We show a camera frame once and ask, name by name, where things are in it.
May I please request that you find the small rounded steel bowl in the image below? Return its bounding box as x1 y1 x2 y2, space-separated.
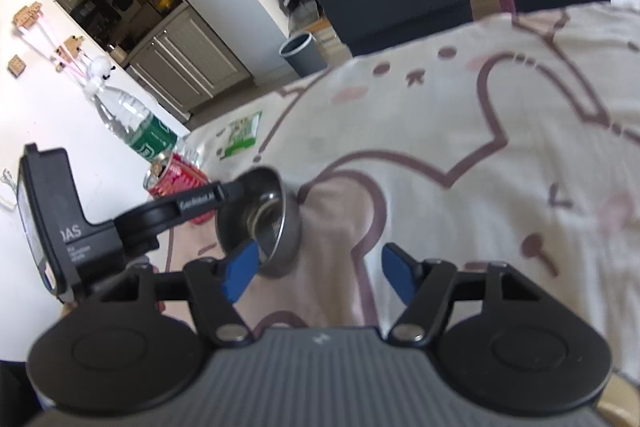
216 166 302 279

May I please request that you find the red soda can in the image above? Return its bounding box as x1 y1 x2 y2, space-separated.
143 152 209 199

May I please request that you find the clear water bottle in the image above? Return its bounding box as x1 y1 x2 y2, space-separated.
90 87 178 161

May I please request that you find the green snack packet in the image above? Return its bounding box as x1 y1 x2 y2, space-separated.
219 112 262 159

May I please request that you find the bear print tablecloth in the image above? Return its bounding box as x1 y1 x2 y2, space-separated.
190 2 639 376

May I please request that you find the kitchen base cabinet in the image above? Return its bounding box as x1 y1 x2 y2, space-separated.
126 3 252 122

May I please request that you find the grey trash bin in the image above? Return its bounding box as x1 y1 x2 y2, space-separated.
279 31 328 78

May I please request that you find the white plush wall toy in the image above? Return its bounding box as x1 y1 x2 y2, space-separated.
85 56 115 95

